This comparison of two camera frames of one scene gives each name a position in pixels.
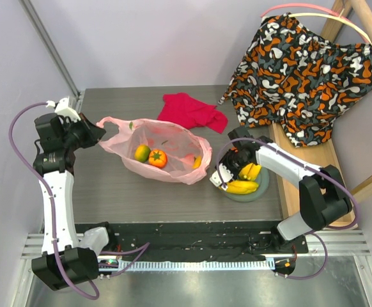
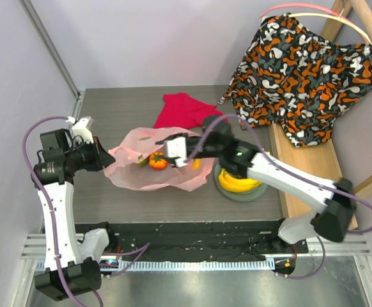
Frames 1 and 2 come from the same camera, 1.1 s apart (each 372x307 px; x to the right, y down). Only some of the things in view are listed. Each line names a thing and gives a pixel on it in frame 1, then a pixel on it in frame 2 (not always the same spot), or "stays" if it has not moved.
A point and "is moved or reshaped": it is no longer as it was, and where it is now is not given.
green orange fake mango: (142, 153) to (144, 162)
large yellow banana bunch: (241, 187) stays
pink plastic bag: (162, 148) is moved or reshaped
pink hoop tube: (303, 6) stays
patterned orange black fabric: (291, 78) stays
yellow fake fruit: (197, 160) stays
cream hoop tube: (337, 17) stays
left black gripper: (93, 133) to (101, 158)
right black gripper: (232, 164) to (190, 148)
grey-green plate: (263, 181) stays
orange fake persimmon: (158, 158) stays
